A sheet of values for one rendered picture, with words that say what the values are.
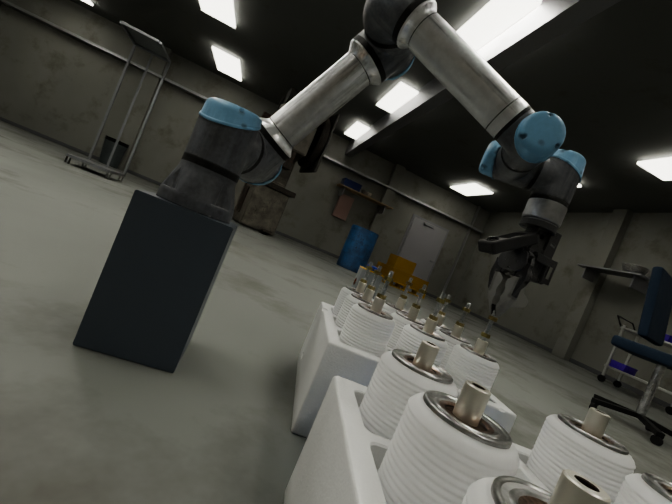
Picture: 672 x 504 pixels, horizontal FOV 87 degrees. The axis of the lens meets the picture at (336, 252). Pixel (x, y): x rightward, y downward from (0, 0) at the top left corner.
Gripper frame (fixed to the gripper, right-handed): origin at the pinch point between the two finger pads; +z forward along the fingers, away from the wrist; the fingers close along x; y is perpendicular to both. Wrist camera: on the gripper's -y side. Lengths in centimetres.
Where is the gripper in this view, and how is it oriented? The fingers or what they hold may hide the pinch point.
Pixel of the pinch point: (494, 308)
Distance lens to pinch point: 81.6
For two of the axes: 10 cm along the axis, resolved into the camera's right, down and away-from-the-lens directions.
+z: -3.9, 9.2, 0.2
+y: 8.7, 3.6, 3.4
